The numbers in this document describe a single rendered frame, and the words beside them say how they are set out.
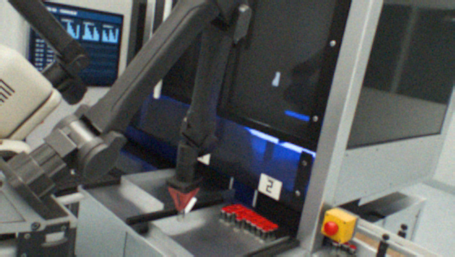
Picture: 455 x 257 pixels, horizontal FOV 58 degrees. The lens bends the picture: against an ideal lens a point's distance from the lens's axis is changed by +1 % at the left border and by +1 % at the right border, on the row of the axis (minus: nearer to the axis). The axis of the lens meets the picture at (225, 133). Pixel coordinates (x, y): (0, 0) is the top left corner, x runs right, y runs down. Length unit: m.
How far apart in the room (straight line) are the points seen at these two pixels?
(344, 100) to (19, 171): 0.83
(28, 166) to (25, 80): 0.18
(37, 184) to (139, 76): 0.24
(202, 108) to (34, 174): 0.43
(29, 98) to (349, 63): 0.80
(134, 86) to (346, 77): 0.65
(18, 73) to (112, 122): 0.19
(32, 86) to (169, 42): 0.27
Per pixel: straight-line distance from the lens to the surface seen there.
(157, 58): 0.74
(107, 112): 0.75
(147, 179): 1.61
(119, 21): 1.83
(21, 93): 0.84
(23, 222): 0.76
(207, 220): 1.36
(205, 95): 0.96
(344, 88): 1.19
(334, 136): 1.21
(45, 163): 0.73
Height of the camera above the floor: 1.48
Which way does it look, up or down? 14 degrees down
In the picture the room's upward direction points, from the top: 10 degrees clockwise
